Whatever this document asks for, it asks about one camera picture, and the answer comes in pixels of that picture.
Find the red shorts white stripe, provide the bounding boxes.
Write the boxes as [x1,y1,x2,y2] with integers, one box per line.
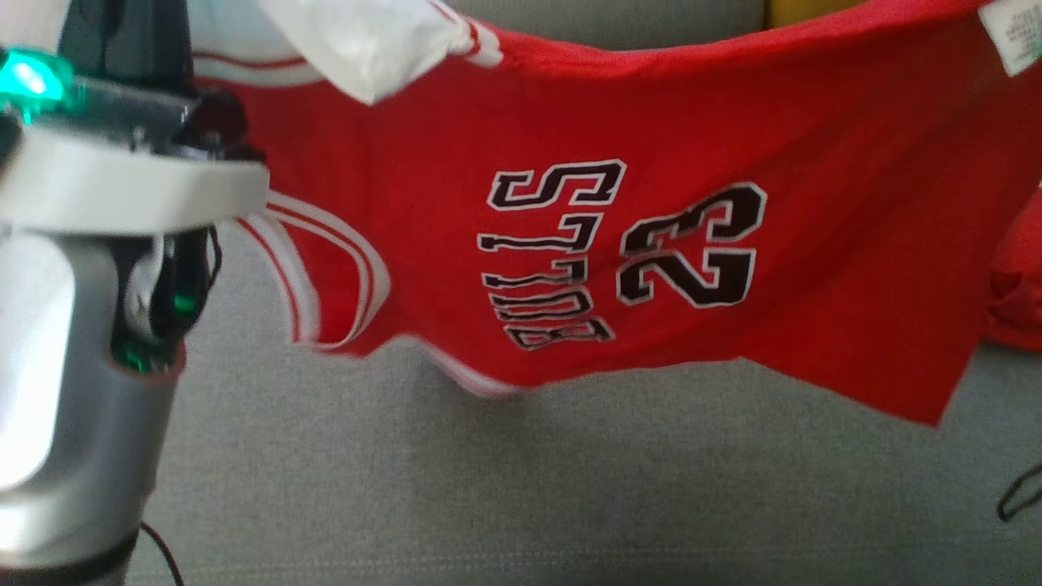
[980,187,1042,353]

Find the grey sofa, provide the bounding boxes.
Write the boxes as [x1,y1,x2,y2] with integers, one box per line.
[122,236,1042,586]

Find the large yellow sofa backrest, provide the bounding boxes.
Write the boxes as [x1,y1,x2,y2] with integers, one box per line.
[769,0,869,28]

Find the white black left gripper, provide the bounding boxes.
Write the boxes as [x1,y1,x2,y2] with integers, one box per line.
[0,81,272,238]

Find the red basketball jersey white trim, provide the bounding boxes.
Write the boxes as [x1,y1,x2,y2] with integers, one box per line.
[186,0,1042,429]

